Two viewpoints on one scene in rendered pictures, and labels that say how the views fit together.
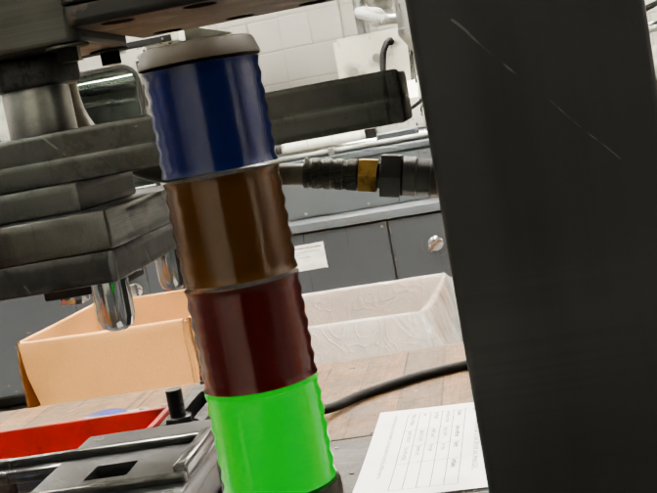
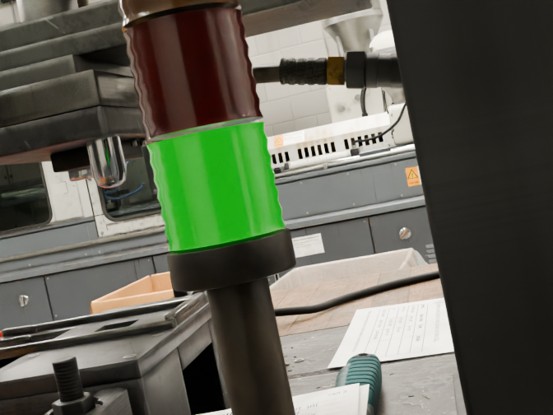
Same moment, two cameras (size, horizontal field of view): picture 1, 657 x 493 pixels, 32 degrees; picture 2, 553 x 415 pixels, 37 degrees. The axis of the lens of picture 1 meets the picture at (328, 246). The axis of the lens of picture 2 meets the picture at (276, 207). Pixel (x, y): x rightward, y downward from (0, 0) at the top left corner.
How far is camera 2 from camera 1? 0.14 m
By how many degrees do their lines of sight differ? 5
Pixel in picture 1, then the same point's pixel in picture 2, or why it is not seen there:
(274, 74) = (283, 114)
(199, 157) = not seen: outside the picture
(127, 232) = (118, 98)
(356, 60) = (342, 100)
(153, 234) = not seen: hidden behind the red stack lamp
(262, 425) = (202, 163)
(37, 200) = (39, 71)
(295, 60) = (299, 104)
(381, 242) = (364, 232)
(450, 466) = (415, 340)
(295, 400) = (237, 137)
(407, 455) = (378, 335)
